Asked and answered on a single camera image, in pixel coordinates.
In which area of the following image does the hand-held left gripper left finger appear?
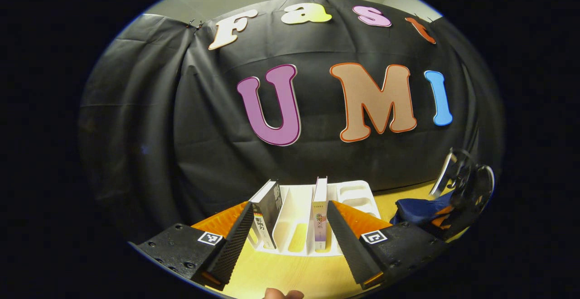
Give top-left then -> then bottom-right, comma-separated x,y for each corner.
136,201 -> 255,291

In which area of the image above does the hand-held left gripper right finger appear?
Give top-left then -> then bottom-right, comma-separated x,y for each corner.
326,200 -> 448,290

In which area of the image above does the blue schoolbag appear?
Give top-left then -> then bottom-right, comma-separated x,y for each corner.
391,190 -> 454,232

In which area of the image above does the pink book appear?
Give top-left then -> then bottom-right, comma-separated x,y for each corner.
311,177 -> 329,251

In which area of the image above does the black book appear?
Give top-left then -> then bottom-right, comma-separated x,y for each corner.
248,180 -> 284,250

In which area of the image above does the white plastic bookshelf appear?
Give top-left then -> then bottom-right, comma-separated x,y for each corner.
247,180 -> 381,257

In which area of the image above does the black backdrop cloth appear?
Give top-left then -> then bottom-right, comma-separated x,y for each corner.
78,0 -> 504,245

